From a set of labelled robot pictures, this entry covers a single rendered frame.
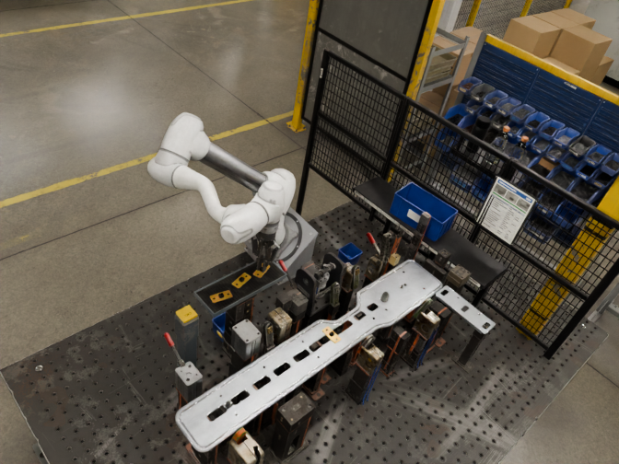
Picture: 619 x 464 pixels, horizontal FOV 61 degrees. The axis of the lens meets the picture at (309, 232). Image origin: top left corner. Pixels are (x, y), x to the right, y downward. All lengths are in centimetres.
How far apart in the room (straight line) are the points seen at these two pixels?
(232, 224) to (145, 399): 93
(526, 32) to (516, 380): 427
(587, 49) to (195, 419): 553
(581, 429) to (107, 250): 332
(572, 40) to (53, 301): 552
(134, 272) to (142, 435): 169
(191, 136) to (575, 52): 496
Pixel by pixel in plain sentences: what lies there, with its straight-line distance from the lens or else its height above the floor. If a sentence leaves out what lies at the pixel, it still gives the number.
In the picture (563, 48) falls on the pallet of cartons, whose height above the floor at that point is 88.
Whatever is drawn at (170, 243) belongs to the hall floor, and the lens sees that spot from 398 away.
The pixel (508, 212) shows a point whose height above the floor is 131.
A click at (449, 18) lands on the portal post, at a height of 88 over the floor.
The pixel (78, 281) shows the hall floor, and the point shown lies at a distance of 380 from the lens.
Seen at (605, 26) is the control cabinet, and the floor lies 68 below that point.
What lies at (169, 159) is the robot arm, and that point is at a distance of 227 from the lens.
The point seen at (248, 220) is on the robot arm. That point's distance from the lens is 182.
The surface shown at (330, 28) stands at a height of 110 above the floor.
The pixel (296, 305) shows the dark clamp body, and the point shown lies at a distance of 222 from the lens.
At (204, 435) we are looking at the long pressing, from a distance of 197.
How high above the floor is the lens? 277
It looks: 42 degrees down
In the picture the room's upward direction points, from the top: 12 degrees clockwise
